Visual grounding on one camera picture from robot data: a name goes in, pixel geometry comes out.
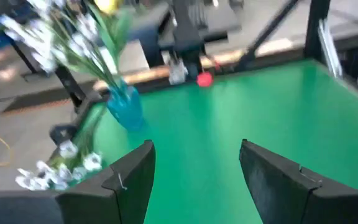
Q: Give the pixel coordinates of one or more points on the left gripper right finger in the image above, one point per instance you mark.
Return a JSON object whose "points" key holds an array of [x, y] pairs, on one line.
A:
{"points": [[284, 193]]}

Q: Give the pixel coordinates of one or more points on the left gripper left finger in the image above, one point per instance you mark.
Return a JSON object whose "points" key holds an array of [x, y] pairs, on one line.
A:
{"points": [[129, 186]]}

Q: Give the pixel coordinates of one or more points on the red artificial tulip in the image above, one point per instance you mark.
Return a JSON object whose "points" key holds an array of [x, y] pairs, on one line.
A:
{"points": [[204, 79]]}

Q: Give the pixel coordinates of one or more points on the white artificial flower bunch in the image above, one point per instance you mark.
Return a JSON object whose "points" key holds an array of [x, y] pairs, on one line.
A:
{"points": [[43, 60], [67, 149]]}

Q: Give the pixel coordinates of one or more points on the yellow artificial tulip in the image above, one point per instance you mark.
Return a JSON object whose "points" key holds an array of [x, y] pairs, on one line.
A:
{"points": [[107, 5]]}

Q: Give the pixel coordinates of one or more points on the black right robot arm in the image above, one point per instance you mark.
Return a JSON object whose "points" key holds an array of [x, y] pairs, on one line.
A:
{"points": [[186, 31]]}

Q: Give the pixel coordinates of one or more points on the blue textured glass vase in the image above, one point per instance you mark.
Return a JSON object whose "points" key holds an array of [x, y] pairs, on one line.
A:
{"points": [[126, 109]]}

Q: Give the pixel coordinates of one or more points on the green table mat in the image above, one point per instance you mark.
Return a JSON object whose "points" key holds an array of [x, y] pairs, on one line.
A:
{"points": [[197, 124]]}

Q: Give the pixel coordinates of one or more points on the black stand pole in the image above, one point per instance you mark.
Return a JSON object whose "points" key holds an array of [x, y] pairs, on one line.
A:
{"points": [[70, 87]]}

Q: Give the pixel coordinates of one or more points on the black floor mat striped edge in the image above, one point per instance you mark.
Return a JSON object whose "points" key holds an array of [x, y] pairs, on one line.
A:
{"points": [[42, 99]]}

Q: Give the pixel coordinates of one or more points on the grey desk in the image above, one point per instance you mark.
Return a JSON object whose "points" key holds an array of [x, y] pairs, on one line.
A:
{"points": [[148, 37], [219, 21]]}

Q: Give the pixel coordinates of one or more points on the silver aluminium bar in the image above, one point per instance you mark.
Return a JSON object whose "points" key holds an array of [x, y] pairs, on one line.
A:
{"points": [[329, 46]]}

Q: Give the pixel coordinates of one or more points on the black diagonal frame brace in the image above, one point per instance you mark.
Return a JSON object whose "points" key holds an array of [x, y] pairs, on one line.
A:
{"points": [[269, 29]]}

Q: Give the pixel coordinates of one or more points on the black table frame post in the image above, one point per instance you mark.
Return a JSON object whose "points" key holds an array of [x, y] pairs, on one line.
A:
{"points": [[317, 25]]}

